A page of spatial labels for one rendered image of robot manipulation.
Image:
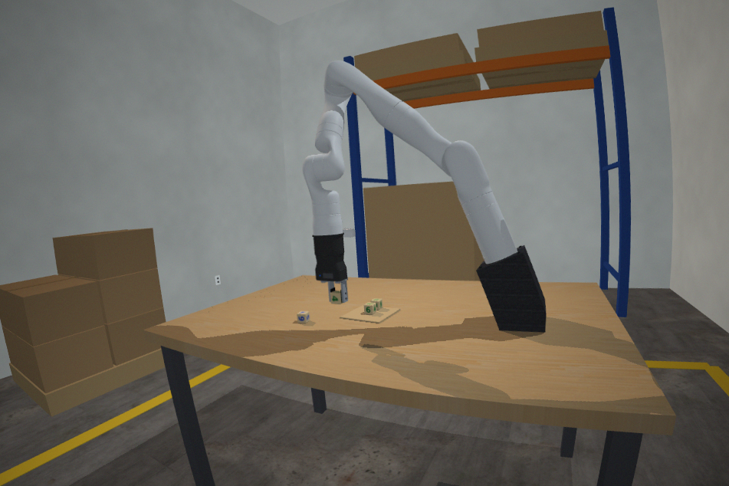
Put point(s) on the tan flat mat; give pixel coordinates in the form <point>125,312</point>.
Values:
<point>378,317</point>

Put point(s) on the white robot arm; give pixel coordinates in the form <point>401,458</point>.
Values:
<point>461,158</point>

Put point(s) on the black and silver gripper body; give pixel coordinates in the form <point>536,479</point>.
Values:
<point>329,247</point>

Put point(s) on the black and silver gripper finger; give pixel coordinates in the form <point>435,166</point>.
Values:
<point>331,287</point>
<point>344,294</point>

